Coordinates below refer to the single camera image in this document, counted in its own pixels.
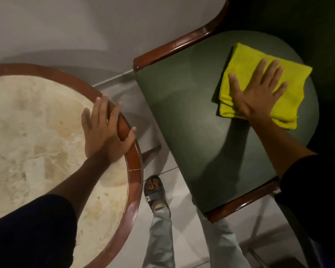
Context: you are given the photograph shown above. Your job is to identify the person's left hand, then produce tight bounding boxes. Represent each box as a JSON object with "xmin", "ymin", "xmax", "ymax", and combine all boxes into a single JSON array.
[{"xmin": 81, "ymin": 93, "xmax": 137, "ymax": 165}]

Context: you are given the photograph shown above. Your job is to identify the person's right hand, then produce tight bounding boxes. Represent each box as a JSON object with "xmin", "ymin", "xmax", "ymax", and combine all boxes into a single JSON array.
[{"xmin": 227, "ymin": 58, "xmax": 289, "ymax": 122}]

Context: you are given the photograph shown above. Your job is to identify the round marble table wooden rim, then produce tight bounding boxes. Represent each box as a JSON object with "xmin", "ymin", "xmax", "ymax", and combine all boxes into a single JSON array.
[{"xmin": 0, "ymin": 63, "xmax": 144, "ymax": 268}]

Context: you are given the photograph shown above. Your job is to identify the person's light grey trousers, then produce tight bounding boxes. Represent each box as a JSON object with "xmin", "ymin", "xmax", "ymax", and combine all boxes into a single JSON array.
[{"xmin": 141, "ymin": 203, "xmax": 252, "ymax": 268}]

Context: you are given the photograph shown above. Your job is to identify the person's grey sandal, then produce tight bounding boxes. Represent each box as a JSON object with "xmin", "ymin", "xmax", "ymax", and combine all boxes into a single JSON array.
[{"xmin": 143, "ymin": 175, "xmax": 171, "ymax": 218}]

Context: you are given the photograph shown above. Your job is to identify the person's left forearm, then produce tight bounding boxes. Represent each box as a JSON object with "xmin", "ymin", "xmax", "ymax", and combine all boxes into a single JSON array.
[{"xmin": 46, "ymin": 153, "xmax": 113, "ymax": 221}]

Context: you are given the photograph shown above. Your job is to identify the person's black shirt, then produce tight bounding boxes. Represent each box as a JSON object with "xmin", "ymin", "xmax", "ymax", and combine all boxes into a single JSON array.
[{"xmin": 0, "ymin": 154, "xmax": 335, "ymax": 268}]

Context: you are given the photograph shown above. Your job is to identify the person's right forearm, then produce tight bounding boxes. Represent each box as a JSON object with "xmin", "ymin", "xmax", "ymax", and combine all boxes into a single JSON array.
[{"xmin": 248, "ymin": 117, "xmax": 318, "ymax": 179}]

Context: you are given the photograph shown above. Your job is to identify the green padded wooden chair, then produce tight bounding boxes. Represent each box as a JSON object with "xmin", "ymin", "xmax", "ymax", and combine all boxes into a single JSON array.
[{"xmin": 133, "ymin": 0, "xmax": 335, "ymax": 268}]

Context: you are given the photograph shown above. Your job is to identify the yellow microfibre cloth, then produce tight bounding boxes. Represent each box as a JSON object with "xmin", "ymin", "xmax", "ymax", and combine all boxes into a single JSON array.
[{"xmin": 218, "ymin": 42, "xmax": 313, "ymax": 130}]

